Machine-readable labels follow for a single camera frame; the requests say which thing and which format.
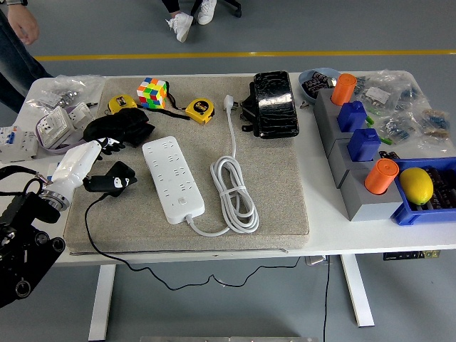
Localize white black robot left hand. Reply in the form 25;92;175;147
51;138;138;196

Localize person's left hand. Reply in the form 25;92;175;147
6;5;39;46

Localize black plug adapter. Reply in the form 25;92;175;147
101;160;138;199

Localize white power strip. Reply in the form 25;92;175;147
141;136;207;226

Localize black adapter cord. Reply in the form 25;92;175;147
83;192;304;290

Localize purple tray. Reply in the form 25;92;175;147
35;105;90;155

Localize person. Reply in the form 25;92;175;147
0;0;55;115
162;0;218;43

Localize white circuit breaker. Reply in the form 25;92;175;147
0;125;39;165

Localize black cloth pouch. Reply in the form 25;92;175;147
83;108;156;150

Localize clear bag metal screws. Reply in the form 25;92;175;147
30;73;104;110

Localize small yellow tape measure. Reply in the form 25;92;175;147
108;95;138;115

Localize large colourful puzzle cube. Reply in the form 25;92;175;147
136;77;168;110

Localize yellow tape measure black label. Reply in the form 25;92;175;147
185;98;216;125

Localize white table leg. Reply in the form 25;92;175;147
88;264;117;341
340;254;375;328

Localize grey-brown mat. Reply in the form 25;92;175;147
62;74;310;254

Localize glossy black case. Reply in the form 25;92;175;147
252;70;300;139

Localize blue bowl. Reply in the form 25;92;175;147
298;68;341;105

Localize black capacitor pile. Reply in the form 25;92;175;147
305;71;338;100

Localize grey peg base block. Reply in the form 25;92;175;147
312;88;357;155
326;137;382;189
340;167;405;222

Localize orange cylinder peg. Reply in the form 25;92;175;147
331;73;358;106
363;158;400;196

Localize blue block peg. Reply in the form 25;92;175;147
336;100;368;133
347;128;382;162

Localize clear bag white label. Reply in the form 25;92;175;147
358;76;398;110

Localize clear bag blue resistors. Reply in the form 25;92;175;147
377;112;420;145

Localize clear bag dark parts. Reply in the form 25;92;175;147
391;70;428;111

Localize yellow lemon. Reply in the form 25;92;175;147
398;167;435;206

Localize black table control panel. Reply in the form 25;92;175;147
383;250;442;261

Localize blue plastic bin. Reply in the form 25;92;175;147
390;156;456;227

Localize clear bag tan resistors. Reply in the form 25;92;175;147
415;106;455;143

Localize rows of black components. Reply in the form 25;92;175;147
416;167;456;211

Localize small white wall socket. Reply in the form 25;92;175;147
66;102;95;131

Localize black tape measure strap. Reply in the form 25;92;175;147
147;81;192;122

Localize white power strip cord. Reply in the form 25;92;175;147
185;94;261;237

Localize black buckled strap bag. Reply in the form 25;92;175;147
240;81;259;133

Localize metal bracket under table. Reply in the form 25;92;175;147
305;255;334;266

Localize black hanging cable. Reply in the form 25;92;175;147
322;255;332;342

